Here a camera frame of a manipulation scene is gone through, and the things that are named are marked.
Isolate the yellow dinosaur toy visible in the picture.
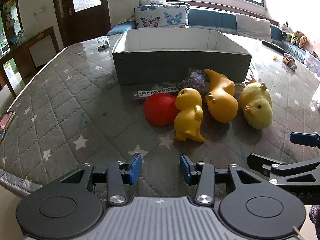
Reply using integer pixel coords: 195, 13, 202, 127
174, 88, 205, 142

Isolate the yellow plush chick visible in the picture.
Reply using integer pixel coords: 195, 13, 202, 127
239, 82, 273, 129

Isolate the orange dinosaur toy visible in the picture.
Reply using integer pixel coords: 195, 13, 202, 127
204, 69, 238, 123

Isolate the red ball toy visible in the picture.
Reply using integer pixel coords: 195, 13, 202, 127
144, 93, 180, 127

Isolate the purple cheers card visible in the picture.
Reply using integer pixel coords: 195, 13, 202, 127
133, 86, 179, 99

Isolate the clear glitter cube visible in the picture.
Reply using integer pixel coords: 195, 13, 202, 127
183, 68, 206, 92

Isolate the clear plastic storage box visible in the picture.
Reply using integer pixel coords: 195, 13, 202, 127
304, 51, 320, 77

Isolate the small toy car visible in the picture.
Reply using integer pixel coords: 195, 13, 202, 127
283, 53, 297, 70

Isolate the grey quilted star cover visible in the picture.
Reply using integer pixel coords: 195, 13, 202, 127
1, 35, 319, 197

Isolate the black remote control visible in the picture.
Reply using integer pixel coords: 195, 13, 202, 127
262, 40, 287, 55

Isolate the stuffed toys pile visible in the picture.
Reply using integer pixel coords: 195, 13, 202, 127
281, 21, 308, 50

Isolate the grey cardboard box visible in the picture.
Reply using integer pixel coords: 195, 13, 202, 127
112, 28, 252, 85

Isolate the grey sofa cushion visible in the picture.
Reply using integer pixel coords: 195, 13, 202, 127
236, 14, 272, 42

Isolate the white remote control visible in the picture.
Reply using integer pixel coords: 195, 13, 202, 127
97, 36, 110, 51

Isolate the smartphone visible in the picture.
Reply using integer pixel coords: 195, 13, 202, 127
0, 111, 16, 142

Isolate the blue sofa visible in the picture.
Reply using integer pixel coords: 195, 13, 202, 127
106, 7, 307, 63

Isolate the butterfly print pillow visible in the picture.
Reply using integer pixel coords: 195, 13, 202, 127
134, 0, 190, 28

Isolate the wooden side table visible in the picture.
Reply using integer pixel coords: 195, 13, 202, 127
1, 26, 60, 98

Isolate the dark wooden door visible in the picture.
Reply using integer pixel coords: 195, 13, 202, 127
53, 0, 111, 47

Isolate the shelf with items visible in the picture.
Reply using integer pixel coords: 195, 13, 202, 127
1, 0, 24, 57

